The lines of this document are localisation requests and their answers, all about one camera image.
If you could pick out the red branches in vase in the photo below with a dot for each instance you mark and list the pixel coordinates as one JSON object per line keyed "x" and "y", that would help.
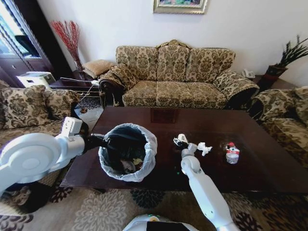
{"x": 71, "y": 41}

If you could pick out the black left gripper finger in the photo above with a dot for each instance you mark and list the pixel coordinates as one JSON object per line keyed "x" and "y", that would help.
{"x": 108, "y": 142}

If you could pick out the white air purifier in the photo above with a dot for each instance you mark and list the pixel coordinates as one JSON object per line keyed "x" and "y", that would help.
{"x": 36, "y": 78}

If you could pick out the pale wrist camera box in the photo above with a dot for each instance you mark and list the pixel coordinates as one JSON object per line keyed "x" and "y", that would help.
{"x": 182, "y": 138}

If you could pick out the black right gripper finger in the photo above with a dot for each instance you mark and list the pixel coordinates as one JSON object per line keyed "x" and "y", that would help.
{"x": 176, "y": 141}
{"x": 186, "y": 140}

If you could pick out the floral armchair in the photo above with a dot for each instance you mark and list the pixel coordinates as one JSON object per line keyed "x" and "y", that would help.
{"x": 26, "y": 108}
{"x": 286, "y": 115}

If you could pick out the crumpled white paper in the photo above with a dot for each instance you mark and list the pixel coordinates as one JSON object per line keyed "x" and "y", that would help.
{"x": 204, "y": 148}

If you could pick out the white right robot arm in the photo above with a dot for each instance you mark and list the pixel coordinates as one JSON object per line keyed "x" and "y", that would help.
{"x": 204, "y": 190}

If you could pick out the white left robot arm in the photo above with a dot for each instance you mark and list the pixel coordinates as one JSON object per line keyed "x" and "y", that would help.
{"x": 36, "y": 156}

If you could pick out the dark patterned vase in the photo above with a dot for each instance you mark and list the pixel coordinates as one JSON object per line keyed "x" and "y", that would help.
{"x": 273, "y": 75}

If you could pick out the white robot front shell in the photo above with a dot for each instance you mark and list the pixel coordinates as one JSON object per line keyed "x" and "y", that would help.
{"x": 163, "y": 225}

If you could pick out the dark wooden side table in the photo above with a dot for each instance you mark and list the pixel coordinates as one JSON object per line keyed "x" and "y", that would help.
{"x": 72, "y": 84}
{"x": 284, "y": 84}

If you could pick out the dark wooden coffee table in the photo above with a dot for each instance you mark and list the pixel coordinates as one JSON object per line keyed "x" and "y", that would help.
{"x": 240, "y": 134}

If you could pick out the trash bin with white liner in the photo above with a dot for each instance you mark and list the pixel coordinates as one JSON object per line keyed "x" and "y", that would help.
{"x": 150, "y": 146}

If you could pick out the tan quilted cushion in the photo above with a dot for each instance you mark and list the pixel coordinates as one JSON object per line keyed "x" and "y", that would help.
{"x": 97, "y": 67}

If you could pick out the crushed plastic bottle red cap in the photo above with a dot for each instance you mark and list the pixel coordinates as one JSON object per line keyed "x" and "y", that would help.
{"x": 232, "y": 155}

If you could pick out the trash pieces inside bin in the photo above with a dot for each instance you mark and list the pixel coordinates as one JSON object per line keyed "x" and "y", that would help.
{"x": 131, "y": 164}

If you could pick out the dark wooden cabinet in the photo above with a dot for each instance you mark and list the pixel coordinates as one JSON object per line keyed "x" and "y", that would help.
{"x": 31, "y": 41}

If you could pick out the green plant stalks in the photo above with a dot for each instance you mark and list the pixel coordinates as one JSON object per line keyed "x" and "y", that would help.
{"x": 294, "y": 51}

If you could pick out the white telephone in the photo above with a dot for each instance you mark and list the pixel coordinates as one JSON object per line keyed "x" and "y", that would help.
{"x": 248, "y": 73}

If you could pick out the framed picture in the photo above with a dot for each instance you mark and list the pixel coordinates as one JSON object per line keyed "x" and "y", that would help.
{"x": 180, "y": 5}

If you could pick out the floral three-seat sofa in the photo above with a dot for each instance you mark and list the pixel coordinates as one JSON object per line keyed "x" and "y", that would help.
{"x": 178, "y": 79}

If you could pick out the patterned floral rug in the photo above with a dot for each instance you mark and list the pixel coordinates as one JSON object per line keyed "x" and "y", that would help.
{"x": 96, "y": 211}

